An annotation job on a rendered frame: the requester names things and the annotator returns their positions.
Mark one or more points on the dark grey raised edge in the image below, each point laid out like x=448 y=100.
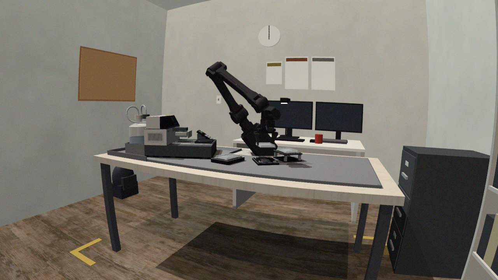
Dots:
x=114 y=152

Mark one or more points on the white plastic bottle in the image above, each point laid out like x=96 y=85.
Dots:
x=136 y=131

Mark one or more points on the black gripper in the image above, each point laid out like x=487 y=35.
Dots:
x=259 y=130

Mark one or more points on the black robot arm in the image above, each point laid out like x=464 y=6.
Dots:
x=218 y=74

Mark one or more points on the white multi-well plate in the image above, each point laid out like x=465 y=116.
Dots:
x=266 y=145
x=227 y=156
x=287 y=150

